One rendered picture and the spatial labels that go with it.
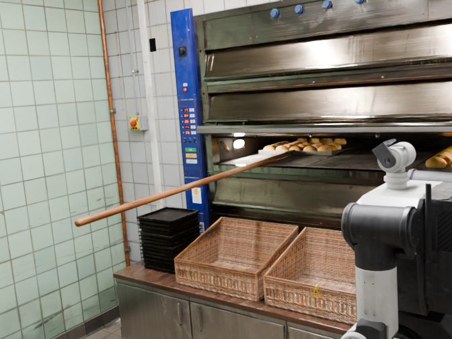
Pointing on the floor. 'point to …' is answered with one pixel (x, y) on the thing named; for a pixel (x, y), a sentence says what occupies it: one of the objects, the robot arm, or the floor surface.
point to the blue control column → (183, 73)
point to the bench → (205, 312)
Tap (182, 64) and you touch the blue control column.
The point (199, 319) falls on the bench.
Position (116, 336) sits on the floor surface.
